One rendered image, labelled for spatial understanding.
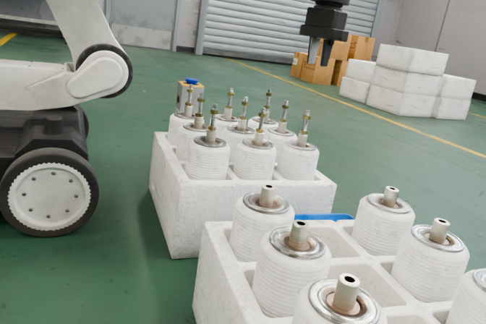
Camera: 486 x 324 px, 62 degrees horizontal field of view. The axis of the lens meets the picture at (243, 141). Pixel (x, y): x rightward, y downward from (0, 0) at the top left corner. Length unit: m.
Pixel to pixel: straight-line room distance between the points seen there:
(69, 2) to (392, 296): 0.93
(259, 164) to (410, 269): 0.41
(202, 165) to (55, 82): 0.43
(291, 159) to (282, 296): 0.49
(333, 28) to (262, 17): 5.56
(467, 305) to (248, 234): 0.30
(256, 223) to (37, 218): 0.55
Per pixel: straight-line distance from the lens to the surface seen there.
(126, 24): 5.98
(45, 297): 0.85
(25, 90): 1.14
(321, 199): 1.01
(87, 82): 1.09
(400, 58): 3.58
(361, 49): 5.02
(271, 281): 0.54
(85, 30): 1.12
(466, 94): 4.07
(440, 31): 7.36
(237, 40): 6.34
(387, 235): 0.74
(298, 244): 0.54
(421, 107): 3.71
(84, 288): 0.86
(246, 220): 0.62
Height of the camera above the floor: 0.52
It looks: 16 degrees down
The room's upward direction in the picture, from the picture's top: 9 degrees clockwise
